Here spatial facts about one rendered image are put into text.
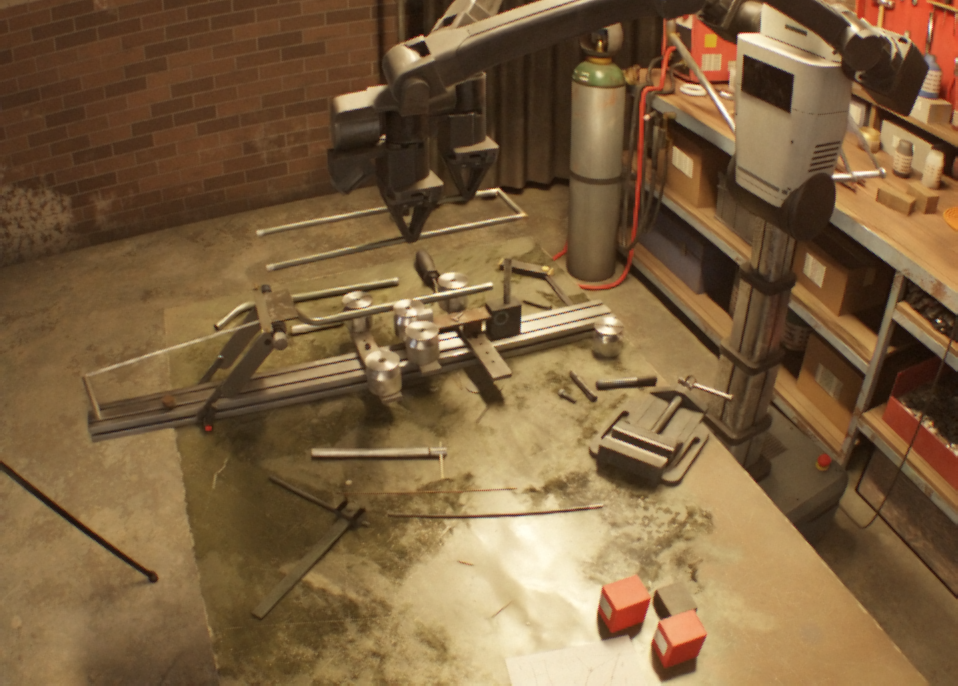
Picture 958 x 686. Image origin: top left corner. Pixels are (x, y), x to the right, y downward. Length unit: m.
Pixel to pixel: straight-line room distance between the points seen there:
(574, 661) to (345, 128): 0.71
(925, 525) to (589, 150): 1.86
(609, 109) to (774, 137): 1.51
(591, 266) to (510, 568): 2.35
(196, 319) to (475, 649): 0.87
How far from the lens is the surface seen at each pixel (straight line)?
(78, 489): 2.59
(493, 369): 1.23
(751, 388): 1.84
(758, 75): 1.55
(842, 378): 2.48
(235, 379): 1.20
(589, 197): 3.11
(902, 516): 2.41
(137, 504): 2.46
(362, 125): 1.02
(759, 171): 1.59
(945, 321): 2.07
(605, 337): 1.33
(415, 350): 1.23
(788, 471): 2.13
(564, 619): 0.95
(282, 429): 1.21
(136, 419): 1.25
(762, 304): 1.73
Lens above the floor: 1.66
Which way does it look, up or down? 31 degrees down
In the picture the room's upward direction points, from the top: straight up
